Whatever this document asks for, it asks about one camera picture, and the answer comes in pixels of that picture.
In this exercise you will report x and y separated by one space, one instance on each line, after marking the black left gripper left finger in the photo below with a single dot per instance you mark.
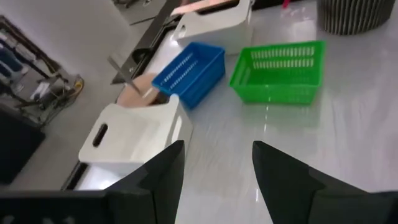
168 180

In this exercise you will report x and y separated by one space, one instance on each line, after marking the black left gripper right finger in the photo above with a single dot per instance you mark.
280 186

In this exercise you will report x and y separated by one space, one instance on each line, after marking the green slotted plastic basket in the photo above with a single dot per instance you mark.
280 95

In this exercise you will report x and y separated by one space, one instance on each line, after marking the blue slotted plastic basket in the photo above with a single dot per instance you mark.
202 77

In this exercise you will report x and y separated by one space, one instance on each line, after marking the cluttered metal equipment cart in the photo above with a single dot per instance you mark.
46 93

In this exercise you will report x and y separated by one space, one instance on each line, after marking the large black floor object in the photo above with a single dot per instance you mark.
15 146

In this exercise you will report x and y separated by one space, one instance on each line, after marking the copper-coloured flat board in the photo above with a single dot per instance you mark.
202 7

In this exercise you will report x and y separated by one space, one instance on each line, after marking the grey ribbed cylinder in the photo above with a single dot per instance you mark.
354 15

